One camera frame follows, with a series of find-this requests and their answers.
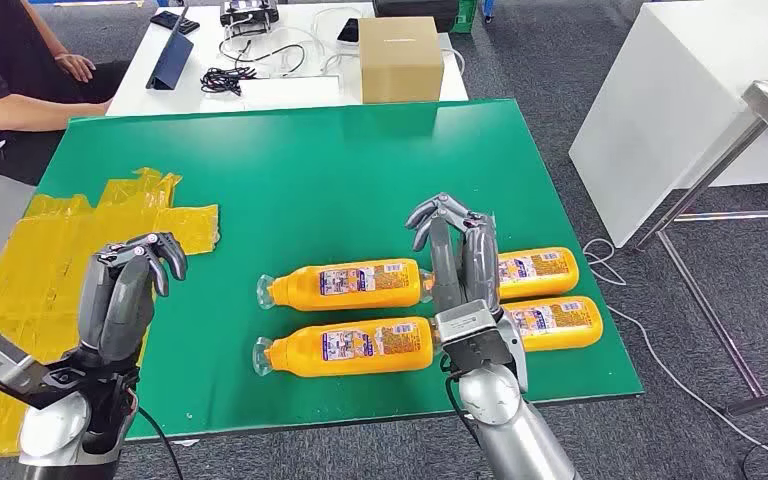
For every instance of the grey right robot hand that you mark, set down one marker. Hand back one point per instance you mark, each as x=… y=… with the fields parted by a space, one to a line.
x=477 y=265

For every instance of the person's left hand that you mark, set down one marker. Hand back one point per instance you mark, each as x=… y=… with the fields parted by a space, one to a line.
x=78 y=66

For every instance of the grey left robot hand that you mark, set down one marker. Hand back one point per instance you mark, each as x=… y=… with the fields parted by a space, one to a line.
x=116 y=311

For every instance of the orange plastic bottle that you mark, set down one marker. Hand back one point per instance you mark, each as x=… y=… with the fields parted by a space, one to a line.
x=543 y=272
x=357 y=285
x=357 y=348
x=563 y=324

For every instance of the black smartphone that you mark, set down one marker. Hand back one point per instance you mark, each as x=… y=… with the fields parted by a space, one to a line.
x=349 y=31
x=173 y=21

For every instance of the person's left forearm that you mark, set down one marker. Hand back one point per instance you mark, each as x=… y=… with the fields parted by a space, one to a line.
x=46 y=30

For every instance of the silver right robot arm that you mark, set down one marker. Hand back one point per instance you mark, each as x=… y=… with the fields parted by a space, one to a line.
x=510 y=430

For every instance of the person's right forearm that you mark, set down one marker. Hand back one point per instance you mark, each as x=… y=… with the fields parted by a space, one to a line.
x=26 y=114

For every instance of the white desk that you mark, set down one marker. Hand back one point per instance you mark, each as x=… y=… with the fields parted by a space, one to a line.
x=159 y=99

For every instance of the yellow tape patch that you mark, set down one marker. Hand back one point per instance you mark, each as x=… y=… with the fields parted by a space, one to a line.
x=39 y=265

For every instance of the dark blue tablet case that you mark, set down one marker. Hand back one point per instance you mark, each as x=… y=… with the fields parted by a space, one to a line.
x=170 y=63

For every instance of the white paper scrap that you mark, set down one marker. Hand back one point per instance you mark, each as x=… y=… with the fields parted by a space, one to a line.
x=185 y=442

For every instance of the black electronic device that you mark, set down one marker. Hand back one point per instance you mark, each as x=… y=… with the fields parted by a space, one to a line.
x=249 y=12

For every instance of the brown cardboard box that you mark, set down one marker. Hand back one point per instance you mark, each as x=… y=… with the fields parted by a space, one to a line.
x=400 y=63

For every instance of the green box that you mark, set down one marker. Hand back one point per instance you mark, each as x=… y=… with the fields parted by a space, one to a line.
x=465 y=16

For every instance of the white cabinet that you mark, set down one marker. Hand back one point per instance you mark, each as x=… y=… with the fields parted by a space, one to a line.
x=675 y=99

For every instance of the black hard case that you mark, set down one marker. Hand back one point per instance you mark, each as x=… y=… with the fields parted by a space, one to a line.
x=417 y=13

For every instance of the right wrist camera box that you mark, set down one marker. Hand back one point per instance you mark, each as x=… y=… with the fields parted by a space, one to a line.
x=467 y=324

